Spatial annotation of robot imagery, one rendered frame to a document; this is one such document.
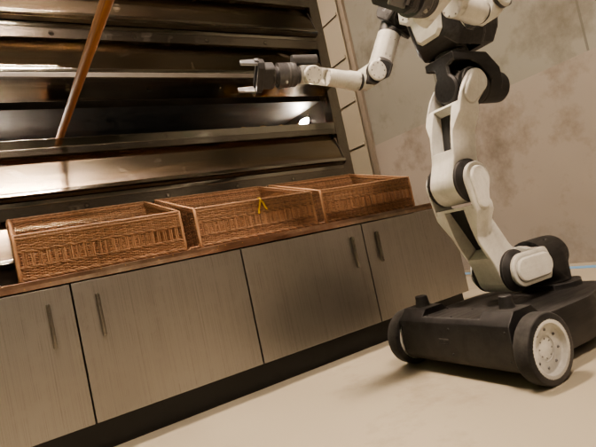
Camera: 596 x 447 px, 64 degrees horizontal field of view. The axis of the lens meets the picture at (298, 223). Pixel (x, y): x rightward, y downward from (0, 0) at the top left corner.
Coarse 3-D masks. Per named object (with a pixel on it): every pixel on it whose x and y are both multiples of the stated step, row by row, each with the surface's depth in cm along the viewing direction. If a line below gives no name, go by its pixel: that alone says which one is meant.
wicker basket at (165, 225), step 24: (48, 216) 198; (72, 216) 202; (96, 216) 206; (120, 216) 211; (144, 216) 172; (168, 216) 176; (24, 240) 152; (48, 240) 156; (72, 240) 159; (96, 240) 163; (120, 240) 167; (144, 240) 211; (168, 240) 175; (24, 264) 151; (48, 264) 154; (72, 264) 158; (96, 264) 162
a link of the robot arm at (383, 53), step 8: (384, 32) 185; (392, 32) 185; (376, 40) 188; (384, 40) 184; (392, 40) 185; (376, 48) 185; (384, 48) 184; (392, 48) 185; (376, 56) 184; (384, 56) 183; (392, 56) 185; (376, 64) 179; (384, 64) 181; (392, 64) 183; (368, 72) 179; (376, 72) 179; (384, 72) 181; (376, 80) 180
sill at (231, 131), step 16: (240, 128) 253; (256, 128) 258; (272, 128) 263; (288, 128) 268; (304, 128) 274; (320, 128) 280; (0, 144) 195; (16, 144) 198; (32, 144) 201; (48, 144) 204; (64, 144) 208; (80, 144) 211; (96, 144) 215
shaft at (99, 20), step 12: (108, 0) 112; (96, 12) 119; (108, 12) 118; (96, 24) 123; (96, 36) 128; (84, 48) 136; (96, 48) 135; (84, 60) 141; (84, 72) 148; (72, 96) 166; (72, 108) 176; (60, 132) 201
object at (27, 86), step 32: (0, 96) 197; (32, 96) 204; (64, 96) 211; (96, 96) 218; (128, 96) 226; (160, 96) 235; (192, 96) 244; (224, 96) 254; (256, 96) 265; (288, 96) 277
